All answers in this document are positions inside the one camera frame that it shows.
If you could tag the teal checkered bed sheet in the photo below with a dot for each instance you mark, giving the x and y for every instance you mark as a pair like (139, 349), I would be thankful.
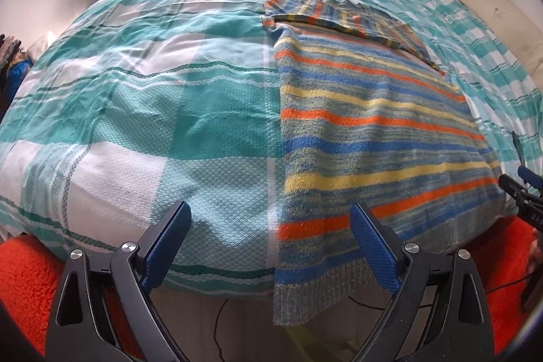
(148, 90)

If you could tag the pile of folded clothes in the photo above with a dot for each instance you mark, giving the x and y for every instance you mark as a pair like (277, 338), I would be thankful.
(9, 50)

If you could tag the striped knit sweater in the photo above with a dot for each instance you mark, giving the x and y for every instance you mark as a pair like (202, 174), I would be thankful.
(360, 111)

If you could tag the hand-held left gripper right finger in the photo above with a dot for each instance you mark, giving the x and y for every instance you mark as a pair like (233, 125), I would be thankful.
(373, 251)

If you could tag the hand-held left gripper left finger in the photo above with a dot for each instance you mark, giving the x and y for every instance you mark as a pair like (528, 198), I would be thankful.
(167, 247)

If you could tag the blue bag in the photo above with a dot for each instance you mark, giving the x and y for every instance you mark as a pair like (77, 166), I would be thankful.
(20, 74)

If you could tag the white plastic bag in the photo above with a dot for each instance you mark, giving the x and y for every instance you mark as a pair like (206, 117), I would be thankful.
(42, 44)

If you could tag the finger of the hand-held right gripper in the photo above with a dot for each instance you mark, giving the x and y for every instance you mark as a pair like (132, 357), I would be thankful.
(532, 176)
(511, 184)

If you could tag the person's right hand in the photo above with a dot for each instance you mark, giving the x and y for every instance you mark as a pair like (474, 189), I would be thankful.
(534, 256)

